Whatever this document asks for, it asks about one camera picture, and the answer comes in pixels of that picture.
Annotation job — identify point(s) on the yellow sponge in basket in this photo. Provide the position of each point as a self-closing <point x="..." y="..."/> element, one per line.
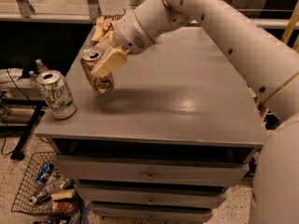
<point x="63" y="194"/>

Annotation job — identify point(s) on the wire basket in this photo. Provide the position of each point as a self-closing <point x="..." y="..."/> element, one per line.
<point x="29" y="187"/>

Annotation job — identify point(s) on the blue pepsi can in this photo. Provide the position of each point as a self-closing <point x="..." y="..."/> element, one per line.
<point x="45" y="172"/>

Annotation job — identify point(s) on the chip bag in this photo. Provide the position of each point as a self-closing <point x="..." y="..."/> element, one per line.
<point x="105" y="24"/>

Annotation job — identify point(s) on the grey drawer cabinet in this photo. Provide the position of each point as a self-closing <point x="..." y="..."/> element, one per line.
<point x="177" y="131"/>

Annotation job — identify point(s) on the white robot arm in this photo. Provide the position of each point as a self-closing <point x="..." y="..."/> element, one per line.
<point x="269" y="67"/>

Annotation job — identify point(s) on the black side table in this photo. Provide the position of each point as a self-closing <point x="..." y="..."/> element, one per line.
<point x="22" y="106"/>

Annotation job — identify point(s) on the clear water bottle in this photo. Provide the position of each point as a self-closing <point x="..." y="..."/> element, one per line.
<point x="41" y="67"/>
<point x="33" y="78"/>

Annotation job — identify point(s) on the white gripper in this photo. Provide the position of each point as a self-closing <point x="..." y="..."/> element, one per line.
<point x="129" y="34"/>

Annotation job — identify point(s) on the white green 7up can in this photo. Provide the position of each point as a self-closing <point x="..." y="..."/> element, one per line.
<point x="56" y="93"/>

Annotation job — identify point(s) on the red snack bag in basket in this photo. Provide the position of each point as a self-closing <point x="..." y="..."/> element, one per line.
<point x="64" y="208"/>

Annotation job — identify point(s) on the plastic bottle in basket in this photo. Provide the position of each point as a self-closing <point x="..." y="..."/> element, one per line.
<point x="49" y="189"/>

